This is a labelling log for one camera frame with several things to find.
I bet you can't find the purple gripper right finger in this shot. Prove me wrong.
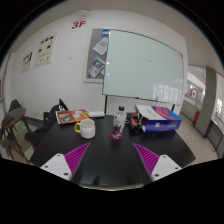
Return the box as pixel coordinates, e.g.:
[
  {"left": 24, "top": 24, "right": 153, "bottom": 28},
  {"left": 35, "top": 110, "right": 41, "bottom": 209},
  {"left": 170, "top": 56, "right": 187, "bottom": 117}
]
[{"left": 132, "top": 143, "right": 183, "bottom": 186}]

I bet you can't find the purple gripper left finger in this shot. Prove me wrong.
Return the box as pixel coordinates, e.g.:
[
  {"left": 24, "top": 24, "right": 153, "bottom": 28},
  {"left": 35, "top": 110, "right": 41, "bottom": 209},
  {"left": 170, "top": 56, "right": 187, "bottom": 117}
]
[{"left": 41, "top": 143, "right": 92, "bottom": 186}]

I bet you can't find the clear plastic water bottle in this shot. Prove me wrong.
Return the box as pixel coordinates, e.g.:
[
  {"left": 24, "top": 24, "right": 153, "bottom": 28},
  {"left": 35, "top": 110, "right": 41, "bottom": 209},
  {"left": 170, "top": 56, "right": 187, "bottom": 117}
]
[{"left": 112, "top": 106, "right": 126, "bottom": 139}]

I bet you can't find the black rectangular table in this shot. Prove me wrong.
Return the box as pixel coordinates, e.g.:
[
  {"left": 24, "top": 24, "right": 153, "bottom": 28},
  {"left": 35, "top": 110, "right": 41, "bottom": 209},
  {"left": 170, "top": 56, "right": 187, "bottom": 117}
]
[{"left": 31, "top": 115, "right": 195, "bottom": 188}]

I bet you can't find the black red items pile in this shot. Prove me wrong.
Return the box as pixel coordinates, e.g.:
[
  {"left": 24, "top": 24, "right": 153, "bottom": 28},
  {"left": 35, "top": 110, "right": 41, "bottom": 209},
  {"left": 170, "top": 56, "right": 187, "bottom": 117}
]
[{"left": 127, "top": 113, "right": 142, "bottom": 131}]

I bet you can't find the blue white cardboard box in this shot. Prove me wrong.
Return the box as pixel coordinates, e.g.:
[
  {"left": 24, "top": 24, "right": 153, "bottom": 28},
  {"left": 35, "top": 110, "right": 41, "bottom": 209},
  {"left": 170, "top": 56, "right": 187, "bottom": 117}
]
[{"left": 135, "top": 105, "right": 182, "bottom": 132}]

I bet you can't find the red round coaster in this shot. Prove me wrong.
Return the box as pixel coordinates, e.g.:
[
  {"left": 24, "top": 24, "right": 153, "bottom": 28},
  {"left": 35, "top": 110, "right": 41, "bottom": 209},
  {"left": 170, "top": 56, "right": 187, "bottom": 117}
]
[{"left": 109, "top": 131, "right": 124, "bottom": 140}]

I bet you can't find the colourful book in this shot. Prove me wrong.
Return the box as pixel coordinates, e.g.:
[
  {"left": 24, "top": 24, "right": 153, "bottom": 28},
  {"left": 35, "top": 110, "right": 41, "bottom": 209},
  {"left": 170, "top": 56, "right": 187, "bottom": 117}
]
[{"left": 56, "top": 109, "right": 90, "bottom": 124}]

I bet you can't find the wooden chair with black jacket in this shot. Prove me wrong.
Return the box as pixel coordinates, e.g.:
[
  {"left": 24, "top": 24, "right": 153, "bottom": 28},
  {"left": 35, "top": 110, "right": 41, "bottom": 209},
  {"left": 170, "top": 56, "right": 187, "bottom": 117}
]
[{"left": 25, "top": 100, "right": 68, "bottom": 146}]

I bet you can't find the white flat object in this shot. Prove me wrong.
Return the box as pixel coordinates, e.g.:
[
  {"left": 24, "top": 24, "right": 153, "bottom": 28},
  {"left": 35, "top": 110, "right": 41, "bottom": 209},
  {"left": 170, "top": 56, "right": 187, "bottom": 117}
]
[{"left": 88, "top": 111, "right": 105, "bottom": 118}]

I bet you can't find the grey wooden chair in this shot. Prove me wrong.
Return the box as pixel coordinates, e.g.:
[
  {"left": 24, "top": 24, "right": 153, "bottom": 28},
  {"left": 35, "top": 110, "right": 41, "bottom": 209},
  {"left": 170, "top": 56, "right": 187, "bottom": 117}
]
[{"left": 0, "top": 128, "right": 14, "bottom": 159}]

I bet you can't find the round brown wooden table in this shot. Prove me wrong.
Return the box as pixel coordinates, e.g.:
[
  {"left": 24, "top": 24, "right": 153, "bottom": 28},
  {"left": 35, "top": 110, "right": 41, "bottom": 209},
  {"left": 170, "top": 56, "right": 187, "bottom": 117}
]
[{"left": 1, "top": 107, "right": 30, "bottom": 162}]

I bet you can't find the dark chair behind round table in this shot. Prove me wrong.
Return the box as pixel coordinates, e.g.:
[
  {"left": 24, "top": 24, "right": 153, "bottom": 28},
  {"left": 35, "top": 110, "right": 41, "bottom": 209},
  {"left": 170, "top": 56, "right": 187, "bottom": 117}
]
[{"left": 8, "top": 99, "right": 21, "bottom": 112}]

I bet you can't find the white whiteboard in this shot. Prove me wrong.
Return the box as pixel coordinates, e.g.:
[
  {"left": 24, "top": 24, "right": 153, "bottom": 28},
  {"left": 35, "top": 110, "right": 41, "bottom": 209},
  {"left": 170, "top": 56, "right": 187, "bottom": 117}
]
[{"left": 103, "top": 30, "right": 184, "bottom": 105}]

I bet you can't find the grey pin board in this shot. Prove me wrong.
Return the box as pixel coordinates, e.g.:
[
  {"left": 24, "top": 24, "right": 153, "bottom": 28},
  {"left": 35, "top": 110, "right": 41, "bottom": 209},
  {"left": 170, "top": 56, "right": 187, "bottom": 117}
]
[{"left": 83, "top": 28, "right": 109, "bottom": 83}]

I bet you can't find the white mug yellow handle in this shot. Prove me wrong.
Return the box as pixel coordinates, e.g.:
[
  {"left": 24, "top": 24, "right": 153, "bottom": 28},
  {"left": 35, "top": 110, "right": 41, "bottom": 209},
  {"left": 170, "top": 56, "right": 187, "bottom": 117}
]
[{"left": 75, "top": 119, "right": 96, "bottom": 139}]

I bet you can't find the white wall poster small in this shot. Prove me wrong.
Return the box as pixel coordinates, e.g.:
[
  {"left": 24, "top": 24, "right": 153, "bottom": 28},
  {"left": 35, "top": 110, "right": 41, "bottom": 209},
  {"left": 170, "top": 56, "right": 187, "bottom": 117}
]
[{"left": 21, "top": 52, "right": 32, "bottom": 73}]

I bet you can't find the white wall poster large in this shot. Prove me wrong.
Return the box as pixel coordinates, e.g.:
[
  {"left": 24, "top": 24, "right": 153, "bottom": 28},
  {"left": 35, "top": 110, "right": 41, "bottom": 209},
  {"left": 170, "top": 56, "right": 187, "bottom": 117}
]
[{"left": 35, "top": 33, "right": 57, "bottom": 67}]

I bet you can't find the red 3F wall sign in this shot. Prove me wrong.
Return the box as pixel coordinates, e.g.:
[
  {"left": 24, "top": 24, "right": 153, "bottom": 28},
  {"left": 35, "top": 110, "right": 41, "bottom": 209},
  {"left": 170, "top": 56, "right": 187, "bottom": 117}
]
[{"left": 71, "top": 20, "right": 87, "bottom": 30}]

